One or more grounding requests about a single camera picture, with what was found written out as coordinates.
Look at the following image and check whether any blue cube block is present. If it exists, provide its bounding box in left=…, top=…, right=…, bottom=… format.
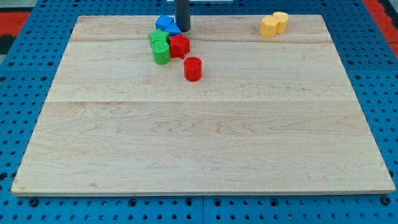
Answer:
left=155, top=15, right=174, bottom=30

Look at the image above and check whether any blue triangle block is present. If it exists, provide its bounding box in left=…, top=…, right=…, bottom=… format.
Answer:
left=164, top=22, right=181, bottom=36

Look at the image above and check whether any red cylinder block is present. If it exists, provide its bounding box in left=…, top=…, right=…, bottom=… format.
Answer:
left=183, top=57, right=202, bottom=82

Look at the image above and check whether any red star block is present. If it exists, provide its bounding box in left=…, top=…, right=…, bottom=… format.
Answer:
left=169, top=34, right=190, bottom=59

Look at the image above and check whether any green cylinder block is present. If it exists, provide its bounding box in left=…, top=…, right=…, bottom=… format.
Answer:
left=152, top=41, right=170, bottom=65

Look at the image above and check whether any light wooden board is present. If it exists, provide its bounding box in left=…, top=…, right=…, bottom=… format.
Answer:
left=11, top=14, right=395, bottom=197

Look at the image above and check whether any green star block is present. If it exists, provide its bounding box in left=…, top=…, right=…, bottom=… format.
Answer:
left=148, top=29, right=170, bottom=47

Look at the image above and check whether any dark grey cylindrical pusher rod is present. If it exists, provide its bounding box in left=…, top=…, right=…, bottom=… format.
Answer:
left=174, top=0, right=190, bottom=32

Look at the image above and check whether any yellow hexagon block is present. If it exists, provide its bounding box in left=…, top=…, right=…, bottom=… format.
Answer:
left=259, top=15, right=279, bottom=38

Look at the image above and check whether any yellow cylinder block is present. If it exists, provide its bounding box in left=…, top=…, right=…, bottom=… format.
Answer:
left=273, top=11, right=289, bottom=34

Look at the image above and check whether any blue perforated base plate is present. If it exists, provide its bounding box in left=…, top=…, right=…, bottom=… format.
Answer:
left=1, top=0, right=397, bottom=223

